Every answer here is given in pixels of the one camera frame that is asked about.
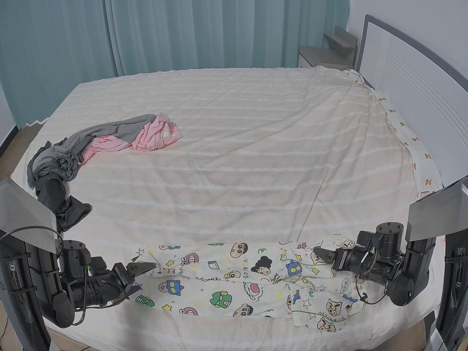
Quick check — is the dark grey garment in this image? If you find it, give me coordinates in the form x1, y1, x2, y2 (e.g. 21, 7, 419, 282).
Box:
35, 176, 93, 233

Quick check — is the pink garment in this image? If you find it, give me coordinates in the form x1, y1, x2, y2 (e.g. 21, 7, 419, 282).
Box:
78, 113, 183, 165

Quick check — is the white printed pyjama top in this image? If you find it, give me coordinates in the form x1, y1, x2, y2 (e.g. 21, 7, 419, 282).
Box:
132, 234, 368, 333

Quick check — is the black cable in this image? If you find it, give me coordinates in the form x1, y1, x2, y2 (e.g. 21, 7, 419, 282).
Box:
352, 274, 389, 305
0, 226, 63, 267

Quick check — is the white printed pillow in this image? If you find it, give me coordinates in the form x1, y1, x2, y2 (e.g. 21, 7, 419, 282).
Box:
344, 68, 445, 197

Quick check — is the blue-green curtain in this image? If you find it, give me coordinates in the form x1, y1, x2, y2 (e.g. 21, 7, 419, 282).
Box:
103, 0, 352, 79
0, 0, 112, 131

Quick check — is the grey bedside table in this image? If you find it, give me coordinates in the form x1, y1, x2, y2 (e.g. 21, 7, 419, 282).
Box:
299, 26, 358, 68

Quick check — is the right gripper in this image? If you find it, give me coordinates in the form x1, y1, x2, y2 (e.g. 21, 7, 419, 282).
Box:
313, 246, 371, 274

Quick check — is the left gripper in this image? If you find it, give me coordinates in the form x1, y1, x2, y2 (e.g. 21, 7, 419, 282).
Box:
85, 261, 158, 307

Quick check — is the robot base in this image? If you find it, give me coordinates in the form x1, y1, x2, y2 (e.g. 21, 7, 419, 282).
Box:
426, 320, 451, 351

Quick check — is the bed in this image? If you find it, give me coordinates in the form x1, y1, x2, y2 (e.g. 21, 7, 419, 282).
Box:
9, 13, 468, 344

